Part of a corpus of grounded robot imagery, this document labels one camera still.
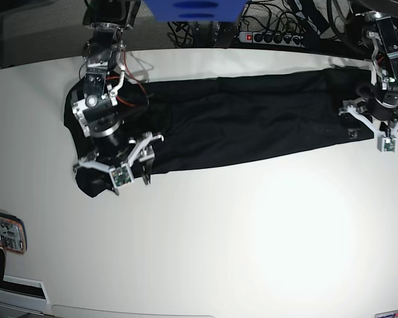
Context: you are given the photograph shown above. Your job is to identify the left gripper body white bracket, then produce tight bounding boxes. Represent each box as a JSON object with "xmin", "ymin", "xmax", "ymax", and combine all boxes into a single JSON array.
[{"xmin": 338, "ymin": 99, "xmax": 398, "ymax": 152}]

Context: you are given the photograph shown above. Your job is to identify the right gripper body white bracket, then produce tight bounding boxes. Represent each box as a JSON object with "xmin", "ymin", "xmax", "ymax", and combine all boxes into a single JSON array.
[{"xmin": 73, "ymin": 132, "xmax": 164, "ymax": 187}]

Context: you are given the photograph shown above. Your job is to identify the black T-shirt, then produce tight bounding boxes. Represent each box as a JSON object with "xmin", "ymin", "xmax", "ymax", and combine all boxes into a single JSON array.
[{"xmin": 63, "ymin": 66, "xmax": 375, "ymax": 199}]

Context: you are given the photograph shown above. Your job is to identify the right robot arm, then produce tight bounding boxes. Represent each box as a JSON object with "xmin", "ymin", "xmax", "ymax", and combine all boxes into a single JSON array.
[{"xmin": 64, "ymin": 1, "xmax": 164, "ymax": 197}]

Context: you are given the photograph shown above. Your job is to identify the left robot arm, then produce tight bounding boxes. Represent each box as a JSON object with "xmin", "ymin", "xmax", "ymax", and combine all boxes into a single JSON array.
[{"xmin": 326, "ymin": 1, "xmax": 398, "ymax": 152}]

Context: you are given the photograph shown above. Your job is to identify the white tray at table edge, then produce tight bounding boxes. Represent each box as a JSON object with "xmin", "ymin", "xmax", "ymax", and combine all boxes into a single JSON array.
[{"xmin": 0, "ymin": 274, "xmax": 50, "ymax": 315}]

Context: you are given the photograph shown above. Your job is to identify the blue plastic box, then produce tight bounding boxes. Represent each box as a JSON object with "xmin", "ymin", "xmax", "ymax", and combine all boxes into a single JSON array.
[{"xmin": 145, "ymin": 0, "xmax": 246, "ymax": 22}]

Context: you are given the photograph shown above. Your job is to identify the small sticker label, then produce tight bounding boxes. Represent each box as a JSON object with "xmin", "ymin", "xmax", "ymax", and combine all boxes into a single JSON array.
[{"xmin": 374, "ymin": 309, "xmax": 398, "ymax": 318}]

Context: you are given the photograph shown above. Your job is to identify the black power strip red switch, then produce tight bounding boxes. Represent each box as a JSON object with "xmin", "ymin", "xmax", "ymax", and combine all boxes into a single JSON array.
[{"xmin": 238, "ymin": 30, "xmax": 304, "ymax": 48}]

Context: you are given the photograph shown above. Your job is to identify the tangled black cables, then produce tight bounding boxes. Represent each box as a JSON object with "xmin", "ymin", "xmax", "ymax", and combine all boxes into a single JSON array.
[{"xmin": 166, "ymin": 0, "xmax": 332, "ymax": 49}]

